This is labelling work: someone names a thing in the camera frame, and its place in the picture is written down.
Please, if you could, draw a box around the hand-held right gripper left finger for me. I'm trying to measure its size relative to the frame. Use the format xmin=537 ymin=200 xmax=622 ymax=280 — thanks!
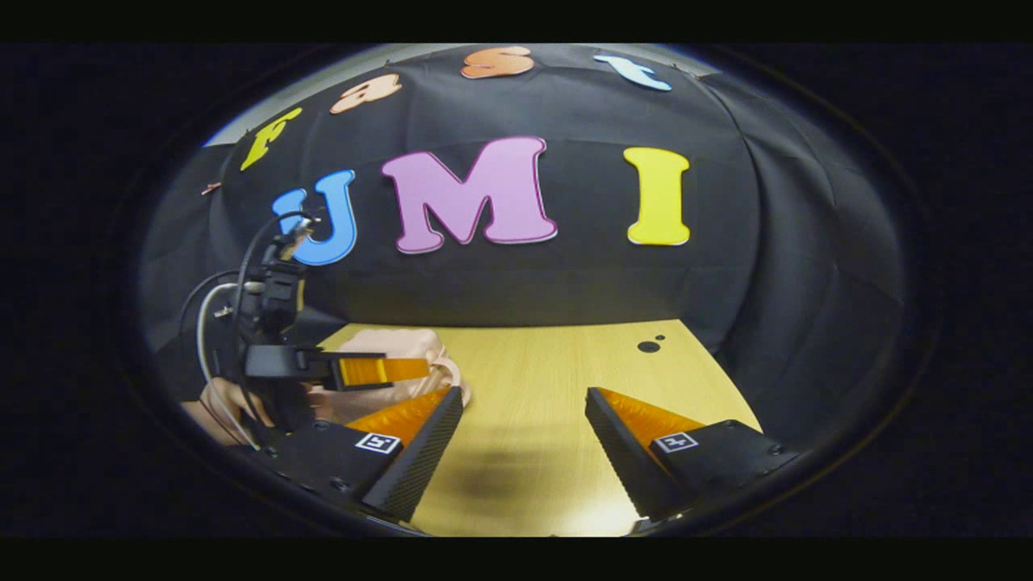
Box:
xmin=250 ymin=386 xmax=466 ymax=524

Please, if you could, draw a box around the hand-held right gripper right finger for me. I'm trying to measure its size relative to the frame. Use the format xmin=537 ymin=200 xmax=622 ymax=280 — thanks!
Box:
xmin=584 ymin=387 xmax=801 ymax=524

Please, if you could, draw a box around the pink suitcase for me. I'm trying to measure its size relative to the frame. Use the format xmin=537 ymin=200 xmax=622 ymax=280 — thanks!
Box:
xmin=305 ymin=326 xmax=474 ymax=426

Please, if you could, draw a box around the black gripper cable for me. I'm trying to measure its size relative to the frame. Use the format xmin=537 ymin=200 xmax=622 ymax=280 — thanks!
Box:
xmin=177 ymin=210 xmax=316 ymax=424

